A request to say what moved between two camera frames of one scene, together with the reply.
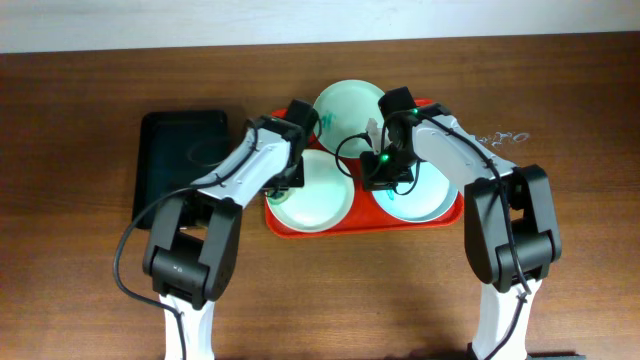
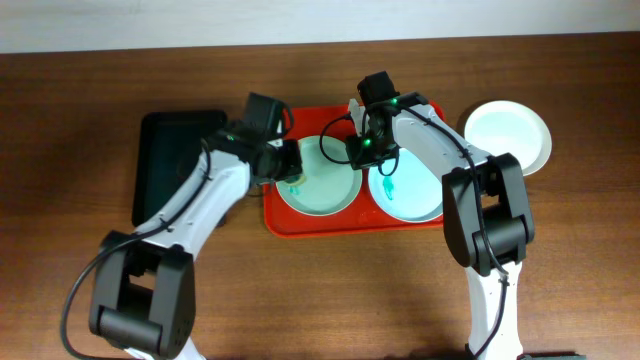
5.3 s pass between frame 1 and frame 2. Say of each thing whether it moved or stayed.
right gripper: moved
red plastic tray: stayed
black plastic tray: stayed
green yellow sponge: moved
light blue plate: stayed
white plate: moved
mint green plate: moved
